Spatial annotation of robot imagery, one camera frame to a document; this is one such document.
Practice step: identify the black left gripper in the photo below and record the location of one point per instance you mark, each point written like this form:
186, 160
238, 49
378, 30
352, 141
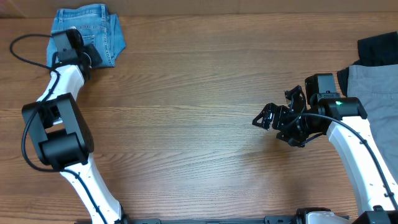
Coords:
89, 50

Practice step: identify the black folded garment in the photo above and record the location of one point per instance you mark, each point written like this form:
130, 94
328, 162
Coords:
376, 48

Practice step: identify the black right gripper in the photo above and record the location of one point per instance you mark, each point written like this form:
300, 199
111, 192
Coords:
286, 117

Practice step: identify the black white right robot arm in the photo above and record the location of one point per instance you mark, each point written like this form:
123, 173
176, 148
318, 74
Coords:
317, 109

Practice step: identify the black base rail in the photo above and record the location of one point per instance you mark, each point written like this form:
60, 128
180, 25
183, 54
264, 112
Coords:
277, 219

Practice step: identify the brown cardboard back panel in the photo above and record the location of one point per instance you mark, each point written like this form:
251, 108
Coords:
48, 8

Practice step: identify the grey folded trousers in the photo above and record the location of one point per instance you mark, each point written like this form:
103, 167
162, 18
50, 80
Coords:
382, 115

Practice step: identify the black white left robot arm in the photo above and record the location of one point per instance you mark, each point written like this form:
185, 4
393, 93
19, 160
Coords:
56, 137

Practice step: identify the light blue denim jeans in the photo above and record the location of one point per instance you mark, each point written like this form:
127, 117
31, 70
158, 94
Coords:
87, 25

